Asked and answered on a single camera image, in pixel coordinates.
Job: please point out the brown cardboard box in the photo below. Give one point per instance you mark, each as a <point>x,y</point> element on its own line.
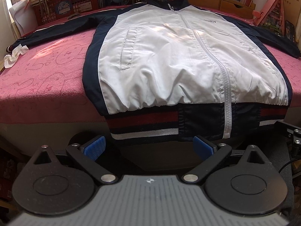
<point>292,14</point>

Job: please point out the pink rabbit pattern mat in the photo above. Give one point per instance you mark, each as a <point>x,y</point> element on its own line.
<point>45,86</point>

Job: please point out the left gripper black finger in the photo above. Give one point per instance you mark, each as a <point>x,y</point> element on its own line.
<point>291,134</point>

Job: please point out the white navy zip jacket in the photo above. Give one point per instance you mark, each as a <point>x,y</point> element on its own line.
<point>165,54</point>

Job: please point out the pink house shaped box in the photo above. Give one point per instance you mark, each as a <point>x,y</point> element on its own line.
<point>271,17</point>

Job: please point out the crumpled white tissue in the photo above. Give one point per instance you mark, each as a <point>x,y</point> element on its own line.
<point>10,60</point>

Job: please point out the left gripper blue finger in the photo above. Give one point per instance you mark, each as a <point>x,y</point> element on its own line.
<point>211,155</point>
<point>85,155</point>

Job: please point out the wooden desktop drawer shelf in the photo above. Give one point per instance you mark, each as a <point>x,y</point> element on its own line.
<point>226,6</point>

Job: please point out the red plastic crate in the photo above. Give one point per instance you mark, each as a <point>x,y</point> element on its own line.
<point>51,10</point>

